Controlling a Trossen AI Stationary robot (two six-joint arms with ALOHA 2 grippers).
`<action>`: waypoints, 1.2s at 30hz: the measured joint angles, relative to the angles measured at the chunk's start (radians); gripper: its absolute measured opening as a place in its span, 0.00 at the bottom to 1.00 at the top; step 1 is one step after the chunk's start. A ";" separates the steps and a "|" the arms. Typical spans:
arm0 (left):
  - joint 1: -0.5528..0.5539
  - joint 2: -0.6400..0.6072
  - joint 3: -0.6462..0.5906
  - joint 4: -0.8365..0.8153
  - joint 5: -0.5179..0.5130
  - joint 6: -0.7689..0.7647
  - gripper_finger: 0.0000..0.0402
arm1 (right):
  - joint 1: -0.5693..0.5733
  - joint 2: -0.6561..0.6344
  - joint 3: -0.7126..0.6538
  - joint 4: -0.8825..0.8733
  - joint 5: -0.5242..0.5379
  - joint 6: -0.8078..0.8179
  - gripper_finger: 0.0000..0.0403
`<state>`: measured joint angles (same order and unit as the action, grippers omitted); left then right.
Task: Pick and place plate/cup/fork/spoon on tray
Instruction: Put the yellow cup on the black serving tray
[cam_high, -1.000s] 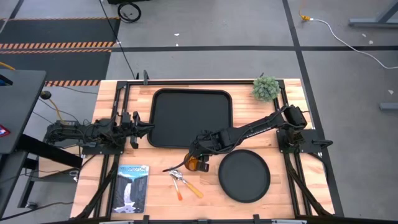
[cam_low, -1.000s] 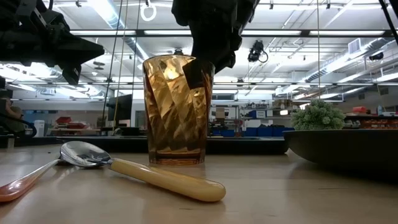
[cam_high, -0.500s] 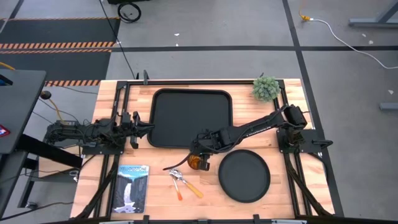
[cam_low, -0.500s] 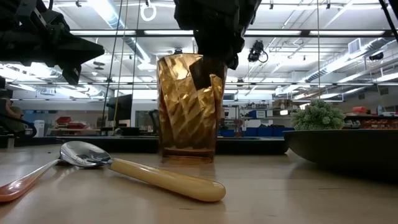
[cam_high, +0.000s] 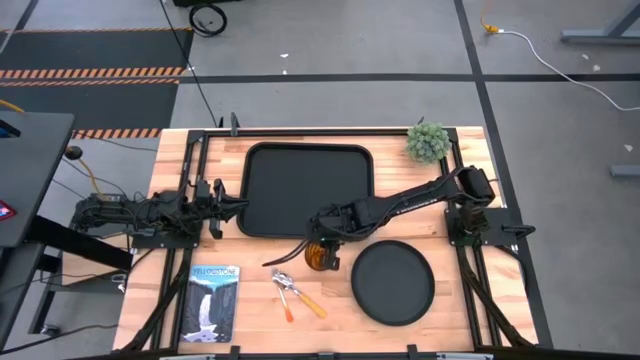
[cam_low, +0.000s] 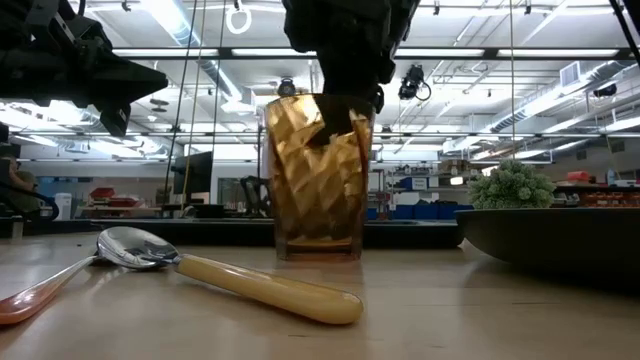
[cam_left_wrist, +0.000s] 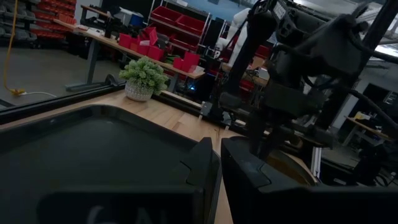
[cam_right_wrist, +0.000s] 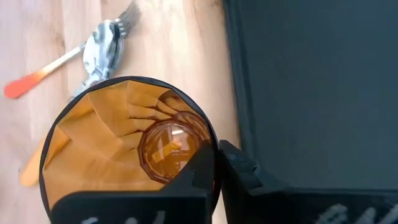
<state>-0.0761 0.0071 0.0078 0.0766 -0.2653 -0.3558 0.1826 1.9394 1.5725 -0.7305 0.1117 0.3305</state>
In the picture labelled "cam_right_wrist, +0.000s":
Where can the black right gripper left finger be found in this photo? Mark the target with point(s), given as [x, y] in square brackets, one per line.
[130, 208]

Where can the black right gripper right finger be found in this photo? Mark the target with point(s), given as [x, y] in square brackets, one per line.
[280, 208]

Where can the amber faceted glass cup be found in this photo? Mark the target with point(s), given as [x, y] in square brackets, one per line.
[102, 149]

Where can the black rectangular serving tray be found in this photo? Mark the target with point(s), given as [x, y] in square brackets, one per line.
[311, 93]

